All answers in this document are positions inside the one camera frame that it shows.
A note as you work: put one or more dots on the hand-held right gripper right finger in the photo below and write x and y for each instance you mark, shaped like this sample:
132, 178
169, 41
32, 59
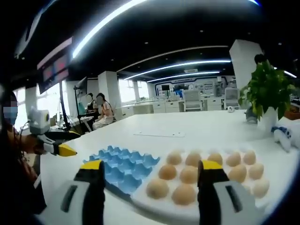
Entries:
218, 199

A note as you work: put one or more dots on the group of brown eggs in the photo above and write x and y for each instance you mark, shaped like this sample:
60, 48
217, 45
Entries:
167, 172

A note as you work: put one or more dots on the white and blue toy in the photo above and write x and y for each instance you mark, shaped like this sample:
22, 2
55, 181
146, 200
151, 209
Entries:
284, 137

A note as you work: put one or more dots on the hanging dark display screen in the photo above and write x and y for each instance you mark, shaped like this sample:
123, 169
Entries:
55, 68

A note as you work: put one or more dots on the white table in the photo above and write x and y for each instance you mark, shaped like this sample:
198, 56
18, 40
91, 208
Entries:
199, 126

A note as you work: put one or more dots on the small white round object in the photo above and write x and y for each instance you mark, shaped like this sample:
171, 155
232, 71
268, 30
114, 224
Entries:
230, 109

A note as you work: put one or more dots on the white egg tray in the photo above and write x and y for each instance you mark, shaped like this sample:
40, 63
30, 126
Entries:
161, 207

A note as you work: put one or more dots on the green potted plant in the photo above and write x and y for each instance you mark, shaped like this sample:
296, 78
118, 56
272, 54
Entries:
269, 89

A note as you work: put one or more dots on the grey rounded object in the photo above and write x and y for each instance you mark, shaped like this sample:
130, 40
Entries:
251, 116

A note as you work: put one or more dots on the person's dark clothed torso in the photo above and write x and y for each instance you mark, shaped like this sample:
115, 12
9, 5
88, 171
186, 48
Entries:
16, 182

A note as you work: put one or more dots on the black tripod stand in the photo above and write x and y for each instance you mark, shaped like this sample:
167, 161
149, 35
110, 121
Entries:
78, 110

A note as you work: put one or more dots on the grey office chair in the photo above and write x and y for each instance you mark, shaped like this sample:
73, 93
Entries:
192, 100
231, 98

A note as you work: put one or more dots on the white plant pot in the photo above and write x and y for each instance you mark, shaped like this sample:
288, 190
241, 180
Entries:
269, 119

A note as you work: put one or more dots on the blue egg tray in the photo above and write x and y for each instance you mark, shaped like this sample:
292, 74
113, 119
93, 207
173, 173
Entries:
127, 167

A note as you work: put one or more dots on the small black monitor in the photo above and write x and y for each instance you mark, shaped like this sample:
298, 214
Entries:
165, 87

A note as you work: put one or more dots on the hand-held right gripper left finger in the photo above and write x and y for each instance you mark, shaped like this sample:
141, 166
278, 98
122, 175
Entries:
77, 194

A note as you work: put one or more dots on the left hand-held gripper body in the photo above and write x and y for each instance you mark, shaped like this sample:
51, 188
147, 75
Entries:
38, 120

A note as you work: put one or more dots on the flat white sheet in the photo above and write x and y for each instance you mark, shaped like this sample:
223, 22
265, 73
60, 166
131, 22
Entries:
159, 134

